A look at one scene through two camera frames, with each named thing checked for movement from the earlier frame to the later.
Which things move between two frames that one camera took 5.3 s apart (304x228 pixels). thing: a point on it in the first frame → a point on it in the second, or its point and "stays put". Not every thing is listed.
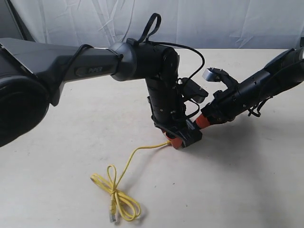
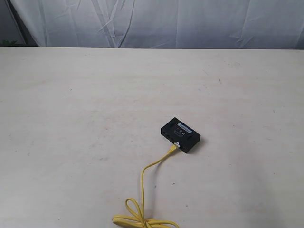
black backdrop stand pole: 19,23 stays put
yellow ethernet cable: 122,204 → 141,220
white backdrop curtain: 185,24 stays put
